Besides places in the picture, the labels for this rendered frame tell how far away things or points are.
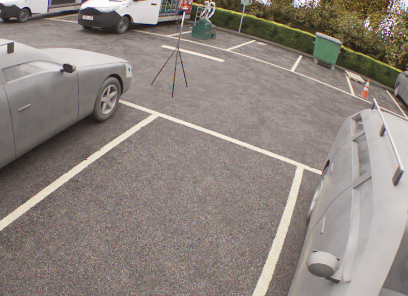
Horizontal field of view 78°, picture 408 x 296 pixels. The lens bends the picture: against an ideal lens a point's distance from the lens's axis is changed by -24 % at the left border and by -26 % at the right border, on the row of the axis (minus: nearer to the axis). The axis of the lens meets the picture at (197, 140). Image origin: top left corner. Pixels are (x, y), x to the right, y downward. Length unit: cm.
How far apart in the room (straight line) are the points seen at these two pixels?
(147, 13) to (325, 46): 745
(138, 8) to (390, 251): 1098
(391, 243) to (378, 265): 14
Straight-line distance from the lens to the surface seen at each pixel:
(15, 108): 323
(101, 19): 1098
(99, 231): 291
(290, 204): 376
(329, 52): 1375
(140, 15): 1159
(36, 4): 1530
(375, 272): 162
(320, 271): 154
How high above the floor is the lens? 212
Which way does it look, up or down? 28 degrees down
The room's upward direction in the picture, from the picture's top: 11 degrees clockwise
